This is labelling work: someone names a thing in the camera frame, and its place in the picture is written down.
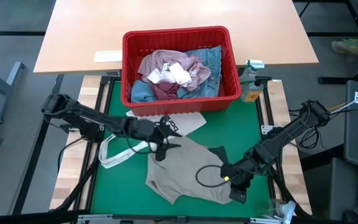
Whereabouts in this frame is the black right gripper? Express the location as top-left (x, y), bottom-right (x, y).
top-left (219, 148), bottom-right (261, 187)

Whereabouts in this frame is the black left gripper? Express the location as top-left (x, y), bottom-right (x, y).
top-left (129, 115), bottom-right (183, 162)

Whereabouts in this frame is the dark green shirt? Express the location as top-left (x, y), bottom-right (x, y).
top-left (208, 145), bottom-right (230, 165)

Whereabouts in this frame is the beige shirt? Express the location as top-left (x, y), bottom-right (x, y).
top-left (144, 136), bottom-right (234, 205)

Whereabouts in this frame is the red plastic laundry basket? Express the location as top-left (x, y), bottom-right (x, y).
top-left (121, 26), bottom-right (243, 118)

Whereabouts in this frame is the white canvas tote bag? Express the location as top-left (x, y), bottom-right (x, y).
top-left (98, 110), bottom-right (208, 170)

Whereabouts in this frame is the white garment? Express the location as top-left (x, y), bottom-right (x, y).
top-left (147, 62), bottom-right (193, 88)

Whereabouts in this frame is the green table mat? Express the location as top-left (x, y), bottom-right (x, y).
top-left (90, 77), bottom-right (272, 217)

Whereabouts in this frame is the clear spray bottle white nozzle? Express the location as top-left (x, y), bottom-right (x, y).
top-left (259, 198), bottom-right (296, 222)

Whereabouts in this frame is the pink garment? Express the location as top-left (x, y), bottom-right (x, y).
top-left (137, 49), bottom-right (212, 93)

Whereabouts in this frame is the clear bottle orange label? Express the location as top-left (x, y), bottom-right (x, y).
top-left (240, 81), bottom-right (264, 103)

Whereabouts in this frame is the blue denim garment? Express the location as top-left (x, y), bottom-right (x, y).
top-left (131, 45), bottom-right (223, 104)

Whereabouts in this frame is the green label spray bottle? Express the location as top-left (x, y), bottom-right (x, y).
top-left (239, 59), bottom-right (265, 85)

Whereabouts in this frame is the white label strip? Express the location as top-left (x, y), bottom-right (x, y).
top-left (93, 50), bottom-right (124, 64)

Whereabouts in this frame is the light wooden desk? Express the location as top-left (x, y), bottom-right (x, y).
top-left (33, 0), bottom-right (319, 75)

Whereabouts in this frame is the black desk foot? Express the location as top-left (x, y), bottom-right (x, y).
top-left (318, 62), bottom-right (358, 85)

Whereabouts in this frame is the grey desk leg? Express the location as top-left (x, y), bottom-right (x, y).
top-left (0, 61), bottom-right (25, 126)

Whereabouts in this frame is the person's shoe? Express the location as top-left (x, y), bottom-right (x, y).
top-left (331, 37), bottom-right (358, 56)

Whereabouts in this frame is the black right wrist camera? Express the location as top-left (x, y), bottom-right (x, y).
top-left (228, 185), bottom-right (249, 205)

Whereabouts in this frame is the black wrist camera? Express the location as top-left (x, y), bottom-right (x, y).
top-left (135, 119), bottom-right (154, 136)
top-left (228, 185), bottom-right (249, 205)

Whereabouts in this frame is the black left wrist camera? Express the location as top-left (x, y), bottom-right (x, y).
top-left (135, 119), bottom-right (154, 136)

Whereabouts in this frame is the black camera cable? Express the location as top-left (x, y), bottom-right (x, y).
top-left (195, 164), bottom-right (230, 189)

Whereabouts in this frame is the yellow extension cord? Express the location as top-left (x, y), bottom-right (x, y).
top-left (328, 101), bottom-right (347, 112)

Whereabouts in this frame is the white cable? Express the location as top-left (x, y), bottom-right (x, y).
top-left (329, 84), bottom-right (358, 116)

